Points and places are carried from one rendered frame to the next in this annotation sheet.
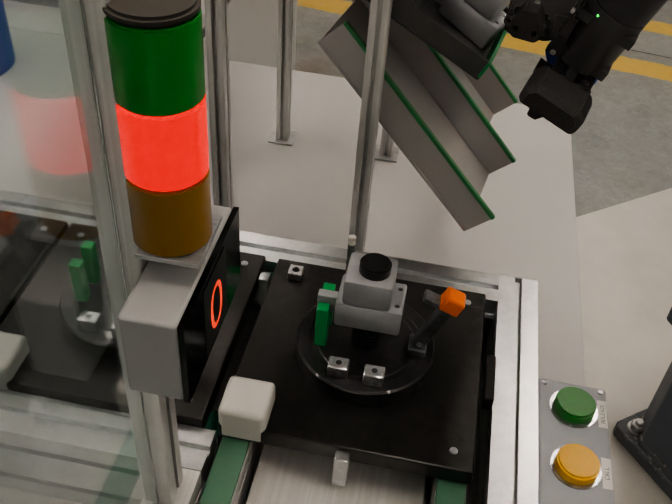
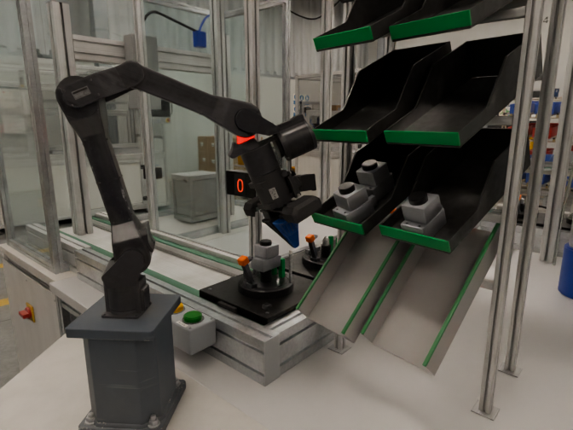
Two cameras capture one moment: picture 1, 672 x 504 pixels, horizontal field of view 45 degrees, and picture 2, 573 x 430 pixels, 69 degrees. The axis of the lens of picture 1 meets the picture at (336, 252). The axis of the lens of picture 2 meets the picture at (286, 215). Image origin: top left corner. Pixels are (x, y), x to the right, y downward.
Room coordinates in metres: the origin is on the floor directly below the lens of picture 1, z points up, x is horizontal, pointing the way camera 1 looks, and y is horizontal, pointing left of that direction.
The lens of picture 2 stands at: (1.15, -0.83, 1.39)
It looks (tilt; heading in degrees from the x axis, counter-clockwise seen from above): 13 degrees down; 124
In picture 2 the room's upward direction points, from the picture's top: straight up
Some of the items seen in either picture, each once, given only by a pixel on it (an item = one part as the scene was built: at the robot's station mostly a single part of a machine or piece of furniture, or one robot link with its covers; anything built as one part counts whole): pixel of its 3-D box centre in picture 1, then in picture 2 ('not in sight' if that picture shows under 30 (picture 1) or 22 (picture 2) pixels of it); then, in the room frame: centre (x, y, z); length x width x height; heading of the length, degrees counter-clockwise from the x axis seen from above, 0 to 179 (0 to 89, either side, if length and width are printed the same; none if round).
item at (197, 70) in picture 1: (156, 52); not in sight; (0.39, 0.10, 1.38); 0.05 x 0.05 x 0.05
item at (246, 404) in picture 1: (246, 408); not in sight; (0.48, 0.07, 0.97); 0.05 x 0.05 x 0.04; 82
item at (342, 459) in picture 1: (340, 468); not in sight; (0.44, -0.02, 0.95); 0.01 x 0.01 x 0.04; 82
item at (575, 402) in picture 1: (573, 407); (193, 318); (0.52, -0.25, 0.96); 0.04 x 0.04 x 0.02
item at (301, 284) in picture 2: (363, 358); (266, 291); (0.56, -0.04, 0.96); 0.24 x 0.24 x 0.02; 82
